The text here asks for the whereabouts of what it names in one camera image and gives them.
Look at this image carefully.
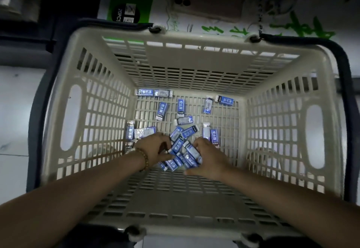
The person's left hand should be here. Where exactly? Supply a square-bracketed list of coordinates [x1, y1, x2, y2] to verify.
[133, 133, 173, 170]

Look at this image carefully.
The person's right hand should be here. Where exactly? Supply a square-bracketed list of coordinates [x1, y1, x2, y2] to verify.
[183, 137, 234, 183]

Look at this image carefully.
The pile of mixed packaged erasers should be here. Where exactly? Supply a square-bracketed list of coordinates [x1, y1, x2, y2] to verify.
[124, 88, 235, 172]

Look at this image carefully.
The beige plastic shopping basket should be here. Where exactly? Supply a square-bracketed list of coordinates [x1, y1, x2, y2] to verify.
[27, 19, 360, 248]

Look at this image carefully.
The person's right forearm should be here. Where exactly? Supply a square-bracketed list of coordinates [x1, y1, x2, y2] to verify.
[223, 168, 360, 248]

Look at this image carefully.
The person's left forearm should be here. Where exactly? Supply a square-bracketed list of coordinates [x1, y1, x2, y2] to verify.
[0, 152, 148, 248]

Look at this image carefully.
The dark metal shelf unit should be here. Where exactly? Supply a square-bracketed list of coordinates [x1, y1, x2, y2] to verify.
[0, 0, 360, 94]

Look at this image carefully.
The wooden bead bracelet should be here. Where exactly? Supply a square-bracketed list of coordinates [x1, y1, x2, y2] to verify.
[134, 147, 150, 173]

